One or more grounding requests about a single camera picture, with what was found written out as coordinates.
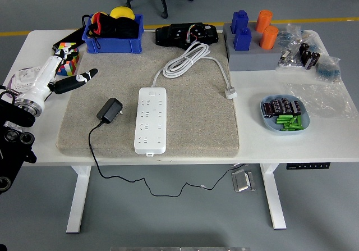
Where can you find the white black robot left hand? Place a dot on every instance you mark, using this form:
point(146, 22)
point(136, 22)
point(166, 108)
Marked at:
point(42, 79)

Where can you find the multicolour puzzle cube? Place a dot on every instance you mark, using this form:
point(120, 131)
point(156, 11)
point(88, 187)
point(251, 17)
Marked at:
point(70, 68)

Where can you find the purple tray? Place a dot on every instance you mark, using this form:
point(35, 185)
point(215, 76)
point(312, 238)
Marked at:
point(10, 82)

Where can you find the long black box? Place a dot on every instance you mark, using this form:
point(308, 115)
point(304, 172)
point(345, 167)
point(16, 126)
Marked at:
point(70, 36)

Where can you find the blue plastic bin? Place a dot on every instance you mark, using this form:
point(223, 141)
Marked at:
point(112, 46)

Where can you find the black pouch with red trim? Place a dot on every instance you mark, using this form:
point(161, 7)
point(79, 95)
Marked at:
point(101, 23)

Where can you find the black cloth bundle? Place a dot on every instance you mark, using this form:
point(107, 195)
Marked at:
point(126, 29)

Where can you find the yellow ball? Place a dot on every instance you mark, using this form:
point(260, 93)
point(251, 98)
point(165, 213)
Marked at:
point(122, 12)

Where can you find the white table leg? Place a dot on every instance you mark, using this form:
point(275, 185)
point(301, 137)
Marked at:
point(78, 200)
point(273, 200)

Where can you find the black open socket device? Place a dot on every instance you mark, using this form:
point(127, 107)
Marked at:
point(174, 36)

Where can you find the grey-brown fabric mat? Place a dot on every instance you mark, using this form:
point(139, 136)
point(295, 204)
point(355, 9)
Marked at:
point(196, 122)

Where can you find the blue bottle-shaped block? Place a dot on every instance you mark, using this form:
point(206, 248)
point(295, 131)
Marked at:
point(239, 20)
point(242, 40)

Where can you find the grey block holder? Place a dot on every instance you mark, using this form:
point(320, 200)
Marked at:
point(252, 60)

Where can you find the metal floor socket box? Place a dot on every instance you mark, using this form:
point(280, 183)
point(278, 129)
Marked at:
point(242, 182)

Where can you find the black battery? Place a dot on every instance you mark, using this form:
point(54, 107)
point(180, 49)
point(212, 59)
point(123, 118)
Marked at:
point(296, 107)
point(285, 105)
point(267, 110)
point(276, 107)

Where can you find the orange cylinder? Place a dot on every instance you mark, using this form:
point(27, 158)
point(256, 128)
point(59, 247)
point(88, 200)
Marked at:
point(268, 37)
point(263, 19)

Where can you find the light blue plate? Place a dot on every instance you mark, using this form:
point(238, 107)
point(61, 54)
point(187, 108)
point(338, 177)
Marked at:
point(269, 124)

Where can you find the green battery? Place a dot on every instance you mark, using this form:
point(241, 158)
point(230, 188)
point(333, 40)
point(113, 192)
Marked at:
point(289, 125)
point(291, 128)
point(299, 121)
point(294, 120)
point(284, 117)
point(283, 121)

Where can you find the clear bag of components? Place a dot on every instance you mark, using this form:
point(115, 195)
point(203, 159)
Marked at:
point(291, 37)

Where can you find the black cylindrical capacitor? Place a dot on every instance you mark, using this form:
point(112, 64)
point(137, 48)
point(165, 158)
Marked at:
point(304, 49)
point(307, 58)
point(314, 60)

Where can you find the black desk control panel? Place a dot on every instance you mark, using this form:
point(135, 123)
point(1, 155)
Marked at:
point(308, 166)

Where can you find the empty clear plastic bag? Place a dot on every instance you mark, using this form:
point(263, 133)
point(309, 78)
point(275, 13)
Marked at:
point(322, 99)

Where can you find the bag of blue components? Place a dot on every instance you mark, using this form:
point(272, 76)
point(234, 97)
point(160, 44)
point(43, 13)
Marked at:
point(328, 70)

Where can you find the white wall socket panel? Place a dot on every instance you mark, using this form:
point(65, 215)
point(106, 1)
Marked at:
point(25, 77)

